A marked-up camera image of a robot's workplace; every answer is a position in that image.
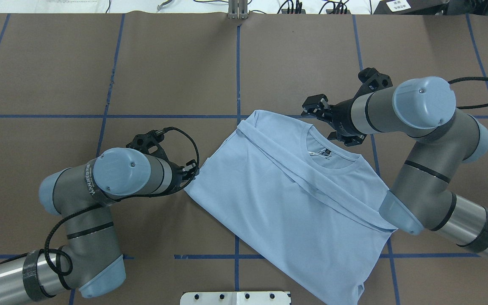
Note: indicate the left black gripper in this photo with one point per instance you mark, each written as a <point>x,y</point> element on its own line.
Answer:
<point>177,176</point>

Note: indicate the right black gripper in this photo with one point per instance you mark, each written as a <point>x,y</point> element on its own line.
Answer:
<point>342,116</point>

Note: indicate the light blue t-shirt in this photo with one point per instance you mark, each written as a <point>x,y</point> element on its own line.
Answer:
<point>306,205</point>

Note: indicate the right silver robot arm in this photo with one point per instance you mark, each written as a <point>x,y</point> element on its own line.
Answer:
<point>445,137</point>

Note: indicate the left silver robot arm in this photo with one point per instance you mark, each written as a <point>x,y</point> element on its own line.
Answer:
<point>82,250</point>

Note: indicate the black power adapter box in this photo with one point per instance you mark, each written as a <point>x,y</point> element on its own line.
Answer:
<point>410,7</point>

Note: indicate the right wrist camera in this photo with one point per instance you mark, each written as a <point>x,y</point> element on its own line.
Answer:
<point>372,81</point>

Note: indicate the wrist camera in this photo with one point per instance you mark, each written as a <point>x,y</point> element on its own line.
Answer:
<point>372,81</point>
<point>149,144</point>

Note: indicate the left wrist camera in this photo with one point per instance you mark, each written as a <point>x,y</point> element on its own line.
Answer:
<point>149,144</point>

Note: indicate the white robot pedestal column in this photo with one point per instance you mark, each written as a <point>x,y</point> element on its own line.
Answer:
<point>237,298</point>

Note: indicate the aluminium frame post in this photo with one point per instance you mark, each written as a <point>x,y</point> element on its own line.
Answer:
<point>238,9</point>

